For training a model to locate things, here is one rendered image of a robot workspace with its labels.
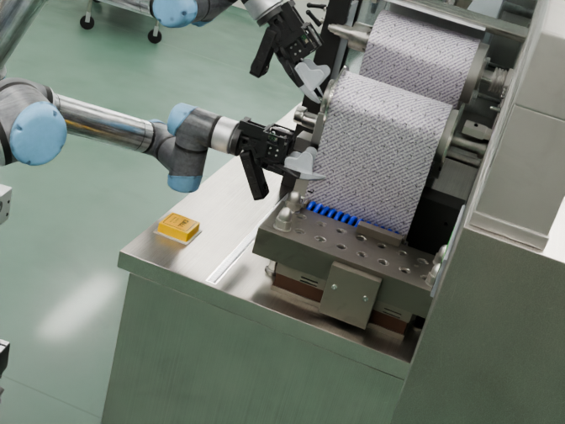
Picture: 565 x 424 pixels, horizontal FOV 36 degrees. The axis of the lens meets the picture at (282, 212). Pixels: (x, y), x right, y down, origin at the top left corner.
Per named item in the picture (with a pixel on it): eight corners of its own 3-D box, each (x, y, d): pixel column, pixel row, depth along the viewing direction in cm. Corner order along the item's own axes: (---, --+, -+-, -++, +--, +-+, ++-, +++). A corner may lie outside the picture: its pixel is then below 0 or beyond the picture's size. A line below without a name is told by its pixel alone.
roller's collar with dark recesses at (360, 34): (351, 45, 209) (359, 18, 206) (375, 52, 208) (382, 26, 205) (345, 50, 203) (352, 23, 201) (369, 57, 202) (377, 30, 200)
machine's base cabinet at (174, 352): (330, 212, 438) (378, 50, 402) (453, 257, 426) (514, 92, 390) (70, 566, 215) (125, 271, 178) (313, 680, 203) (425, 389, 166)
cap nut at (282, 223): (276, 221, 177) (282, 201, 175) (293, 227, 176) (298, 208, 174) (271, 227, 173) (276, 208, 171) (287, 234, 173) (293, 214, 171)
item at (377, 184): (303, 204, 190) (324, 125, 182) (405, 241, 186) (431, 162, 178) (302, 204, 190) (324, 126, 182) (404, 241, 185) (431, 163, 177)
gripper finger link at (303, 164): (327, 161, 181) (286, 146, 183) (319, 187, 183) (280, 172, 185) (331, 157, 184) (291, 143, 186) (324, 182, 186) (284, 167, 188)
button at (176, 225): (170, 220, 194) (171, 211, 193) (198, 231, 193) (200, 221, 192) (156, 232, 188) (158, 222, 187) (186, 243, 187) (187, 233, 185)
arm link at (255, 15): (239, 7, 179) (251, 2, 186) (250, 26, 180) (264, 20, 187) (266, -14, 176) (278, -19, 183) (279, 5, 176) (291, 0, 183)
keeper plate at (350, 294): (319, 307, 174) (334, 260, 170) (366, 325, 172) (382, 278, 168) (316, 312, 172) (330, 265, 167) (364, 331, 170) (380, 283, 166)
